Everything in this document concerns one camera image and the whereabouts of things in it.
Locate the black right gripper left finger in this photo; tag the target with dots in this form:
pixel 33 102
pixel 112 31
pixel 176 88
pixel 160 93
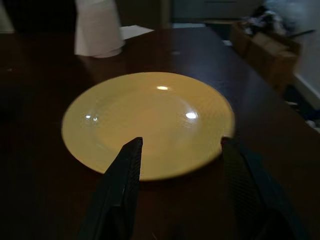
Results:
pixel 120 190

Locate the yellow round plate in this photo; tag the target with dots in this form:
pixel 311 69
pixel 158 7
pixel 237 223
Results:
pixel 155 112

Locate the white paper roll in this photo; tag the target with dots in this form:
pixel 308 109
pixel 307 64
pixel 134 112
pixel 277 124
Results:
pixel 97 30

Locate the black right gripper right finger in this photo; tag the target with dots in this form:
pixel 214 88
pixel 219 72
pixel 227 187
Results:
pixel 250 190

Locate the brown cardboard box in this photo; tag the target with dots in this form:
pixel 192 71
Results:
pixel 272 57

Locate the white paper sheet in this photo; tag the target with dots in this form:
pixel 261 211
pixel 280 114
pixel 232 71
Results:
pixel 136 31

